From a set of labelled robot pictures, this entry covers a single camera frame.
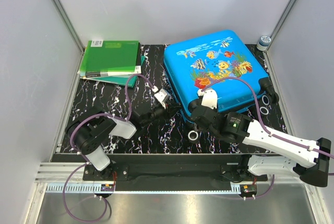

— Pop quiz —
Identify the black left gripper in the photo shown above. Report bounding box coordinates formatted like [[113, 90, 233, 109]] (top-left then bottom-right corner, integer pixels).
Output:
[[142, 101, 182, 127]]

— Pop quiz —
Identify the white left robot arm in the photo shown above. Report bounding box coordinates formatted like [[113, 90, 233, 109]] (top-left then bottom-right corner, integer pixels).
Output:
[[65, 100, 181, 180]]

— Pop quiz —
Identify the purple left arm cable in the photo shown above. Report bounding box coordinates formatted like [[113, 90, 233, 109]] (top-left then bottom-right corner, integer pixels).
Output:
[[62, 73, 159, 222]]

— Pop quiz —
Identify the aluminium frame rail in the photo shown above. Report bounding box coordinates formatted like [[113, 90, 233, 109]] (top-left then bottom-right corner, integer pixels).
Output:
[[51, 0, 85, 55]]

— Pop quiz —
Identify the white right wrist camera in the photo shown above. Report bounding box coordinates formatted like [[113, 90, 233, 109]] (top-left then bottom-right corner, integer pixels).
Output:
[[197, 88, 218, 109]]

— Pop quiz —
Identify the blue capped bottle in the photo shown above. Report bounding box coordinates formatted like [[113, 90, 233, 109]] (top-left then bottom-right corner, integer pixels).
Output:
[[256, 36, 271, 51]]

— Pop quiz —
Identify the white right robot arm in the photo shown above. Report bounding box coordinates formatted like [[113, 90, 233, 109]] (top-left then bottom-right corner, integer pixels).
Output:
[[190, 105, 333, 187]]

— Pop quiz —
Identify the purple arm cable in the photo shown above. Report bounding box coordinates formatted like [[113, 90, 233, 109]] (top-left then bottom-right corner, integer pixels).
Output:
[[62, 73, 159, 222], [200, 76, 334, 201]]

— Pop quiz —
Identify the green plastic folder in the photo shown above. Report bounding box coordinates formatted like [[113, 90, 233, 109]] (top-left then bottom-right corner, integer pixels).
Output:
[[79, 40, 140, 73]]

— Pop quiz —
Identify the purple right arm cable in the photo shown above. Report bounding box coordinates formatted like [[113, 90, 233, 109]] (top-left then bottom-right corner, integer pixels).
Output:
[[200, 76, 334, 201]]

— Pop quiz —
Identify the blue suitcase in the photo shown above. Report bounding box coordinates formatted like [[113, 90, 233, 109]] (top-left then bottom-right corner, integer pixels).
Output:
[[163, 30, 279, 125]]

